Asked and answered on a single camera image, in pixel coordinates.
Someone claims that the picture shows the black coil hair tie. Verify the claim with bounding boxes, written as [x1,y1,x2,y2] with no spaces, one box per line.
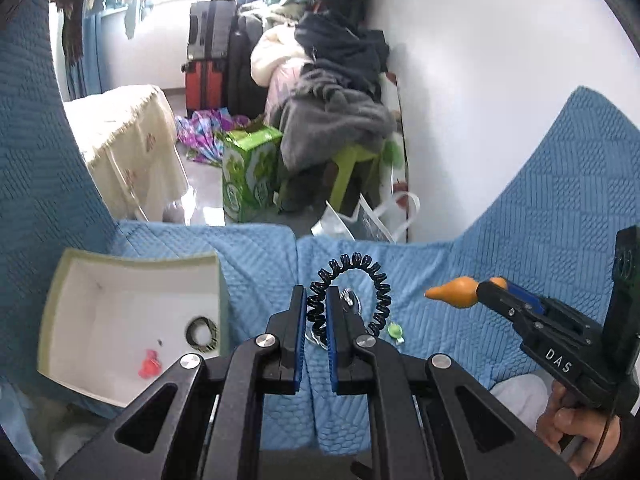
[306,252,391,348]

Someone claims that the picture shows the row of hanging clothes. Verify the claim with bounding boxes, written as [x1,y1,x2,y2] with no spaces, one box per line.
[50,0,153,66]

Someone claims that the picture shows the person's right hand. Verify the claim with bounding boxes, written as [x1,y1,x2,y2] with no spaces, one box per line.
[537,382,621,466]

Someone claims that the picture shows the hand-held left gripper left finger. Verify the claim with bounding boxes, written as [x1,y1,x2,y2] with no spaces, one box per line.
[52,285,321,480]

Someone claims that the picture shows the green plastic stool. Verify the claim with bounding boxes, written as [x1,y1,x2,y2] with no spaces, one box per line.
[280,145,382,211]

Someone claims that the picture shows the red suitcase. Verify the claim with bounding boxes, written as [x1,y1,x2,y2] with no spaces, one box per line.
[181,57,231,118]

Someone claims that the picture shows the orange gourd pendant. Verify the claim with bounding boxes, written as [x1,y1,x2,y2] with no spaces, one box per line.
[424,276,508,311]

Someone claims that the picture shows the white plastic bag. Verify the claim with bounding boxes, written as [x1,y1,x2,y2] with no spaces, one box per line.
[311,191,422,244]

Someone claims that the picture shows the white cardboard box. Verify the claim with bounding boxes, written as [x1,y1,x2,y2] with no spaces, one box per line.
[37,248,231,408]

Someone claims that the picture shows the grey fleece blanket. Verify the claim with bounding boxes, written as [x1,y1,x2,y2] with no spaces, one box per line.
[279,67,396,171]

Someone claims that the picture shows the person's right forearm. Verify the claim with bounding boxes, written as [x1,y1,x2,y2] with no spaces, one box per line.
[585,410,640,480]

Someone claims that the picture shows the green carton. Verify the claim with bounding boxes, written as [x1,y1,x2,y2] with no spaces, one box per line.
[221,127,283,223]

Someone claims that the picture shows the black suitcase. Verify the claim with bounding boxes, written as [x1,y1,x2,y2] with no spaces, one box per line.
[227,12,271,121]

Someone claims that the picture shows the silver chain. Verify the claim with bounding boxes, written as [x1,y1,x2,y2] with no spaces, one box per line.
[340,287,362,316]

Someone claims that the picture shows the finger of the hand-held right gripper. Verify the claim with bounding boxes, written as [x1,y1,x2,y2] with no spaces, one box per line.
[506,282,546,312]
[476,281,546,333]

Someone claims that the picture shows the colourful purple cloth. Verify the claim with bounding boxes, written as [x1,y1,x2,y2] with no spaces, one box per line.
[174,108,251,166]

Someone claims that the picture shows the cream tablecloth table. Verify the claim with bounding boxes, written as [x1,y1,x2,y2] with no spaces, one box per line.
[64,85,196,223]

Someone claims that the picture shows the blue quilted sofa cover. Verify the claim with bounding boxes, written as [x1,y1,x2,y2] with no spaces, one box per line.
[0,0,640,461]

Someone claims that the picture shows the floral printed board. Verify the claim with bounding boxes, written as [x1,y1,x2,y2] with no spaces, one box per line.
[380,72,411,241]

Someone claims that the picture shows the pink patterned quilt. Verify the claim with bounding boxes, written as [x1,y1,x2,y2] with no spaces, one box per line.
[265,57,316,126]

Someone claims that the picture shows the black ring hair tie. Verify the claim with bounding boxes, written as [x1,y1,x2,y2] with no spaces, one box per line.
[186,316,221,351]

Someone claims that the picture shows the dark blue clothes heap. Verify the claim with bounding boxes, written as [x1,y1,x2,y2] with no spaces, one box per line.
[295,10,391,96]

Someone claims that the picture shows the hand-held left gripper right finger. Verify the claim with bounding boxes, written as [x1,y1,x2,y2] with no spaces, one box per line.
[326,287,576,480]

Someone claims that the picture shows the pink charm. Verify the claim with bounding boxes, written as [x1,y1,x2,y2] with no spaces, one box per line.
[139,350,163,380]

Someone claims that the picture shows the grey suitcase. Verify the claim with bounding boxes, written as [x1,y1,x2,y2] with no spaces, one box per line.
[186,0,238,63]

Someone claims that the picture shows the cream puffy coat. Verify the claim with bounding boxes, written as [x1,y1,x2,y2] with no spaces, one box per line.
[250,25,313,91]

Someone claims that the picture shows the white cloth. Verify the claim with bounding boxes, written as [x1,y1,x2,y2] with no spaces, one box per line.
[492,375,551,426]

